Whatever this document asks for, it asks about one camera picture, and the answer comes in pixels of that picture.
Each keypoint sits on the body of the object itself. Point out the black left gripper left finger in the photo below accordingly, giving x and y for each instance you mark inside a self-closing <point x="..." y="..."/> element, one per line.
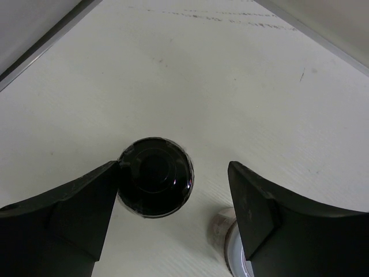
<point x="60" y="232"/>

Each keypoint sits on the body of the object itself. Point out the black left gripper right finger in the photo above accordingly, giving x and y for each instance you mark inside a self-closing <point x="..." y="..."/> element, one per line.
<point x="286" y="234"/>

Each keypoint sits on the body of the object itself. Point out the black knob cap grinder bottle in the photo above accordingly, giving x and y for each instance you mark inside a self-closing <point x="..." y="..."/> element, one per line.
<point x="157" y="177"/>

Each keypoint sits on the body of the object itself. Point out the white lid orange label jar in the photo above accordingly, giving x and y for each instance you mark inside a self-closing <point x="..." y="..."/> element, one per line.
<point x="224" y="238"/>

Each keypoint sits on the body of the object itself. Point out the aluminium table edge rail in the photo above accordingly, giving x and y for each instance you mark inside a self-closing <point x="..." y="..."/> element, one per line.
<point x="30" y="28"/>

